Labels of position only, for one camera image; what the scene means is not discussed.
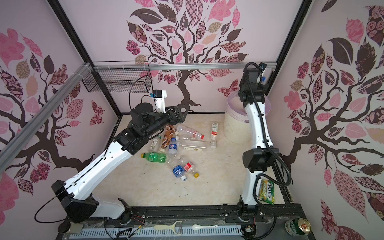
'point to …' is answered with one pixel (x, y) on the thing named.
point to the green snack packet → (266, 191)
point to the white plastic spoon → (195, 227)
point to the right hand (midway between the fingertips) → (257, 79)
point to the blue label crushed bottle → (179, 171)
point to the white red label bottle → (214, 133)
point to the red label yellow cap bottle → (189, 167)
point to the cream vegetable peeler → (172, 226)
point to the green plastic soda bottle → (154, 157)
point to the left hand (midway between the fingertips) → (183, 109)
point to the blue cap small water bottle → (172, 151)
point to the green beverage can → (298, 227)
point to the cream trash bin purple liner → (237, 126)
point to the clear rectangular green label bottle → (192, 144)
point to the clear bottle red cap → (186, 131)
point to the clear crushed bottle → (175, 159)
